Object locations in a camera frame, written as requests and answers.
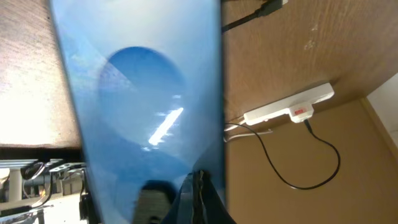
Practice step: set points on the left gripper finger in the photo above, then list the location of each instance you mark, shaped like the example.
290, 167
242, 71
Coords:
198, 202

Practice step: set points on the blue Samsung Galaxy smartphone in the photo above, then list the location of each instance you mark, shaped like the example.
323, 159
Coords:
147, 88

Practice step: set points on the white power strip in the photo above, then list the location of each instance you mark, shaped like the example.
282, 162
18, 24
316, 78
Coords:
299, 106

